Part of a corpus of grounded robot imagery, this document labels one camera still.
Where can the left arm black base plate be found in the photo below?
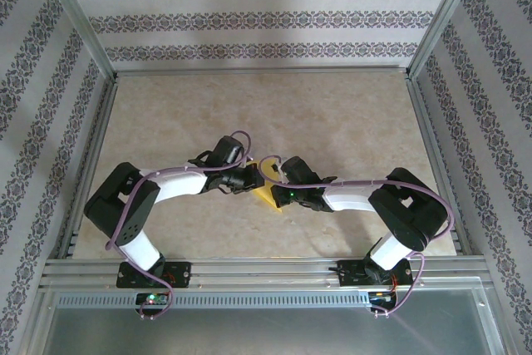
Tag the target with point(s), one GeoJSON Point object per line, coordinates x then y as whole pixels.
{"type": "Point", "coordinates": [180, 274]}

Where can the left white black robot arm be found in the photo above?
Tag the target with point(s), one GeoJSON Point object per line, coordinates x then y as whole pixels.
{"type": "Point", "coordinates": [183, 184]}

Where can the grey metal sheet panel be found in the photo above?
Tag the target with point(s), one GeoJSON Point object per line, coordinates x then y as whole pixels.
{"type": "Point", "coordinates": [266, 334]}

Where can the controller board with green light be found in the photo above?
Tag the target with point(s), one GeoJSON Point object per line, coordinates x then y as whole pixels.
{"type": "Point", "coordinates": [154, 299]}

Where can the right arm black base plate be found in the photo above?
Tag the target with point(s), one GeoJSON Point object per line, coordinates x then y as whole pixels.
{"type": "Point", "coordinates": [349, 274]}

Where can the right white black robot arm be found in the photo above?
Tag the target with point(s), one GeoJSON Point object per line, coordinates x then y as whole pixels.
{"type": "Point", "coordinates": [349, 199]}

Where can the short aluminium table rail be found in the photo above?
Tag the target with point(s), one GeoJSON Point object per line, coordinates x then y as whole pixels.
{"type": "Point", "coordinates": [262, 70]}

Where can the long aluminium mounting rail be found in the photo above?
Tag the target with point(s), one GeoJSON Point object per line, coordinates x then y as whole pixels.
{"type": "Point", "coordinates": [266, 272]}

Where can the aluminium frame post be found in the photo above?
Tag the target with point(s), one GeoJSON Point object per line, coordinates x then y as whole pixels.
{"type": "Point", "coordinates": [444, 18]}
{"type": "Point", "coordinates": [79, 18]}

